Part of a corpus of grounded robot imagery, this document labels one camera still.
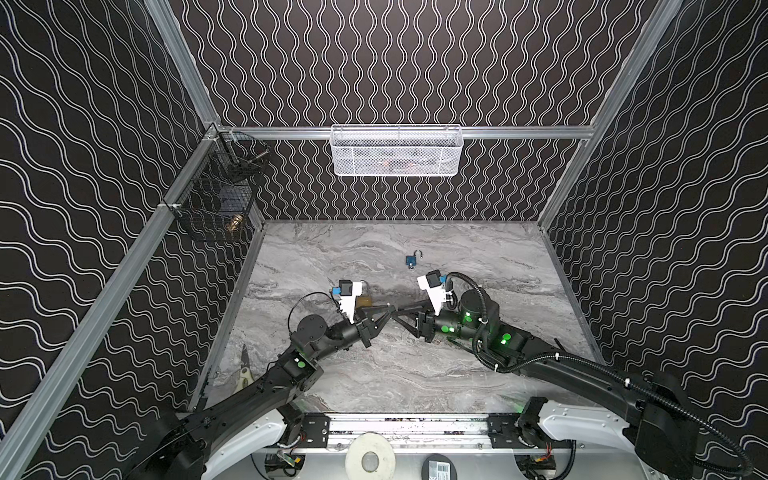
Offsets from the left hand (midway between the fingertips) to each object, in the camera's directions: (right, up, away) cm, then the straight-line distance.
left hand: (401, 314), depth 66 cm
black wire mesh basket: (-56, +30, +27) cm, 69 cm away
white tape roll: (-7, -35, +5) cm, 36 cm away
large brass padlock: (-11, -2, +32) cm, 34 cm away
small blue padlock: (+6, +11, +44) cm, 45 cm away
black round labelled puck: (+9, -36, +3) cm, 37 cm away
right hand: (-1, -1, +4) cm, 4 cm away
